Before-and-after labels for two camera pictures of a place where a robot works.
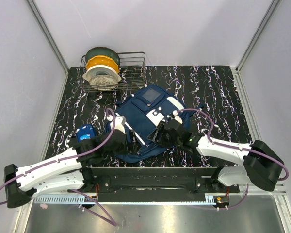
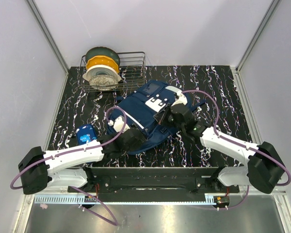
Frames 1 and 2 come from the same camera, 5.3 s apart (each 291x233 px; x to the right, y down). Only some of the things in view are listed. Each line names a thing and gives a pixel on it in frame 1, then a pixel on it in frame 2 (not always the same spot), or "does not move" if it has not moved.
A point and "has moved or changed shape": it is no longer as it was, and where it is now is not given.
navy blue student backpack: (141, 111) has moved or changed shape
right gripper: (153, 136) to (158, 117)
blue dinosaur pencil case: (85, 132) does not move
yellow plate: (103, 60) does not move
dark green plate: (103, 51) does not move
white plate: (101, 70) does not move
